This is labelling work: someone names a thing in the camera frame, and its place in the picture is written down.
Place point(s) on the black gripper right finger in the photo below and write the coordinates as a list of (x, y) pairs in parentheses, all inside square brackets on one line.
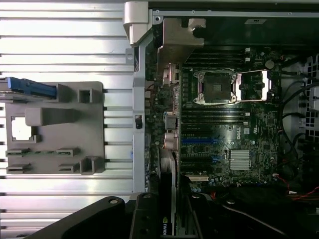
[(199, 219)]

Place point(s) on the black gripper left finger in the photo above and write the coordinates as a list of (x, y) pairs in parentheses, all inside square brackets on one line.
[(99, 219)]

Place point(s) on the blue expansion slot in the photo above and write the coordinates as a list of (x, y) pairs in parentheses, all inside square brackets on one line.
[(199, 141)]

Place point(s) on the silver chipset heatsink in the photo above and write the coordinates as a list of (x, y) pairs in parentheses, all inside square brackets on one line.
[(240, 160)]

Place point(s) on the green RAM stick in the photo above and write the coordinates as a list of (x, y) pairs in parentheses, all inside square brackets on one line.
[(43, 152)]

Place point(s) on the grey plastic parts rack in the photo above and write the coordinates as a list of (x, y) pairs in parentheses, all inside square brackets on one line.
[(74, 124)]

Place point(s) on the green Dell motherboard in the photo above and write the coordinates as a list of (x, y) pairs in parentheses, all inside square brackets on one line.
[(261, 124)]

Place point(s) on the silver CPU chip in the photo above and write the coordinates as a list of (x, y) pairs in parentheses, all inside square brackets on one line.
[(21, 128)]

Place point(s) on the open black PC case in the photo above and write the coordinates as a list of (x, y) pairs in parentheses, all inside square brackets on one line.
[(139, 99)]

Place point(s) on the CPU socket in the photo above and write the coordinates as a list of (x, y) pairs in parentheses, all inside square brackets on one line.
[(215, 88)]

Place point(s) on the metal socket cover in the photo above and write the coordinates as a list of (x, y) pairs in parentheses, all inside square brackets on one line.
[(253, 85)]

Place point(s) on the hard disk with blue caddy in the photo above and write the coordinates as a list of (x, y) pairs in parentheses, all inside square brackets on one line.
[(32, 85)]

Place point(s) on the metal drive cage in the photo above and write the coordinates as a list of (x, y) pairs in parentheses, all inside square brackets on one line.
[(312, 119)]

